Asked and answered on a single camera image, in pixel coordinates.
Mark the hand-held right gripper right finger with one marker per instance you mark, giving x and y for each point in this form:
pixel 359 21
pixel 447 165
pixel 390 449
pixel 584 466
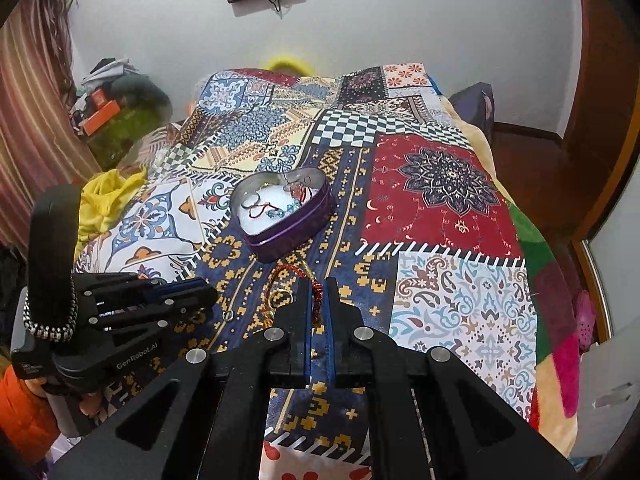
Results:
pixel 328 332

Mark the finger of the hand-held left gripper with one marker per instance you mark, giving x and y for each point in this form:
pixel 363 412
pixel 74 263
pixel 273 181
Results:
pixel 150 316
pixel 185 286

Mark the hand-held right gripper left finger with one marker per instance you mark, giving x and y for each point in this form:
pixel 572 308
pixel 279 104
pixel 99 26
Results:
pixel 306 332

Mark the purple heart-shaped tin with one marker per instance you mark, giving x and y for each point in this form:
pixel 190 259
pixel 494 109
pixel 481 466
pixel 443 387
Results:
pixel 285 240

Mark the yellow cloth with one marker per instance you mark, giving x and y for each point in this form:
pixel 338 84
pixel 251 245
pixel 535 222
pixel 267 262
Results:
pixel 105 200

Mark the green bag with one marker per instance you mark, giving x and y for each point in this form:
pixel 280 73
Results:
pixel 130 135

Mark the orange box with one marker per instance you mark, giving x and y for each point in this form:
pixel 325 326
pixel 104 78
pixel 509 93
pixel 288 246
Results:
pixel 100 117

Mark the striped red curtain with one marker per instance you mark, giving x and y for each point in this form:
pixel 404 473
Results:
pixel 30 110

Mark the striped patterned cloth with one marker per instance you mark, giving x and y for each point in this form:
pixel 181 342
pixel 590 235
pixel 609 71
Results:
pixel 160 145

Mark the pile of clothes and boxes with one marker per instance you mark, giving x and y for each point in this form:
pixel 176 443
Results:
pixel 140 92

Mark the patchwork printed blanket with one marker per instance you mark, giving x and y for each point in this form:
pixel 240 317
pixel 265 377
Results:
pixel 440 185

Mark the colourful fleece blanket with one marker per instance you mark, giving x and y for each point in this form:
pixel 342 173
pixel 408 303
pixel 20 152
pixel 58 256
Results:
pixel 545 260

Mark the pink slipper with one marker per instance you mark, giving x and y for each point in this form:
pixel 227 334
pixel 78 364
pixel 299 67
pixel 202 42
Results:
pixel 585 315

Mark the dark backpack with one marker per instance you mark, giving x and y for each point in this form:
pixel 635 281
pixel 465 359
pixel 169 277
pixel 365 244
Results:
pixel 472 107

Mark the white suitcase with stickers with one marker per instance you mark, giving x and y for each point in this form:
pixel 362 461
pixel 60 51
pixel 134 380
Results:
pixel 610 410

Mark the white sliding wardrobe door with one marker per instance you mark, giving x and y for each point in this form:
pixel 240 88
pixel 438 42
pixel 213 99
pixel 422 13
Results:
pixel 617 275

